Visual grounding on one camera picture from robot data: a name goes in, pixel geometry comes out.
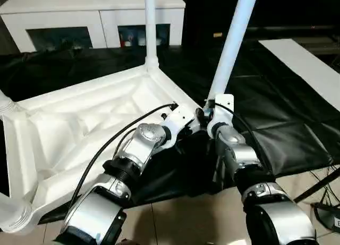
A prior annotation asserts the white plastic table leg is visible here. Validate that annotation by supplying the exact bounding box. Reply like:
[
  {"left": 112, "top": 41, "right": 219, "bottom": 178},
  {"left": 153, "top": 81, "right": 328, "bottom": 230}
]
[
  {"left": 204, "top": 0, "right": 260, "bottom": 108},
  {"left": 0, "top": 90, "right": 17, "bottom": 119},
  {"left": 144, "top": 0, "right": 159, "bottom": 70},
  {"left": 0, "top": 191, "right": 33, "bottom": 233}
]

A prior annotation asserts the white plastic table top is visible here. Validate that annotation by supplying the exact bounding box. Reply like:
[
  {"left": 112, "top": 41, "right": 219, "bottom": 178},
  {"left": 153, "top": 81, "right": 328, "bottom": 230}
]
[{"left": 0, "top": 65, "right": 205, "bottom": 232}]

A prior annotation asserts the black work mat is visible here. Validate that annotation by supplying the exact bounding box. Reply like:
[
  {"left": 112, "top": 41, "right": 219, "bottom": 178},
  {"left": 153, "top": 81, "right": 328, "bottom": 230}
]
[{"left": 0, "top": 44, "right": 340, "bottom": 224}]

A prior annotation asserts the white flat panel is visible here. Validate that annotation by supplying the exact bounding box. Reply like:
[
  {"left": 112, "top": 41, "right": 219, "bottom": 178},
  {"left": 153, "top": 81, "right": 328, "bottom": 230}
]
[{"left": 258, "top": 39, "right": 340, "bottom": 110}]

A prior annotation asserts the dark long shelf board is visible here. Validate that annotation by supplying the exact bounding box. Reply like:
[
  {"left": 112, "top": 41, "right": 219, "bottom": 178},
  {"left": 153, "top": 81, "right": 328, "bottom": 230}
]
[{"left": 246, "top": 24, "right": 340, "bottom": 39}]

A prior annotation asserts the dark thin rod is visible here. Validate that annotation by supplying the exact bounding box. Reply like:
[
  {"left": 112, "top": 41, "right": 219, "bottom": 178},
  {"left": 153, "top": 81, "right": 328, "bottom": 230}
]
[{"left": 293, "top": 170, "right": 340, "bottom": 203}]

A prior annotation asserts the grey floor device with label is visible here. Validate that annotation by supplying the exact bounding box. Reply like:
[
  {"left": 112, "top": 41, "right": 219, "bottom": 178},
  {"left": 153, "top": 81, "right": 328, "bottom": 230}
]
[{"left": 314, "top": 202, "right": 340, "bottom": 233}]

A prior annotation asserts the white glass-door cabinet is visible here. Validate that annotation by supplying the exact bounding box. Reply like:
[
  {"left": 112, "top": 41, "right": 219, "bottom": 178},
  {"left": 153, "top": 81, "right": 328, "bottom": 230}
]
[{"left": 0, "top": 0, "right": 186, "bottom": 54}]

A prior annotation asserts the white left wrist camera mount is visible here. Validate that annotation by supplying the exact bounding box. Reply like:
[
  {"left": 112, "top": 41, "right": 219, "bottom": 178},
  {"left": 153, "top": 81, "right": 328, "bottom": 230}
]
[{"left": 160, "top": 104, "right": 197, "bottom": 150}]

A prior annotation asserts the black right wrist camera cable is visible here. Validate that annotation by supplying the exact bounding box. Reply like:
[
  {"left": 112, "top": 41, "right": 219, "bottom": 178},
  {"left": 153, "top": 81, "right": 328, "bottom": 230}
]
[{"left": 212, "top": 104, "right": 275, "bottom": 176}]

